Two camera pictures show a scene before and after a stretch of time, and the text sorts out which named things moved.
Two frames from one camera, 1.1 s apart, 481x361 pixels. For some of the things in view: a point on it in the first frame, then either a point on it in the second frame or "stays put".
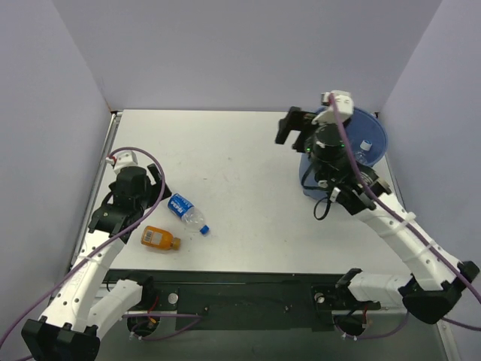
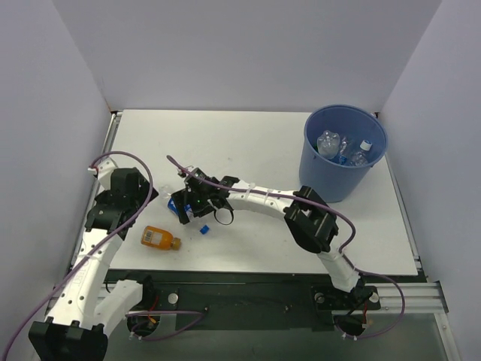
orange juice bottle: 159,238 stays put
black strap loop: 328,207 → 217,219
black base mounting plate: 207,301 stays put
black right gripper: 294,128 → 186,203
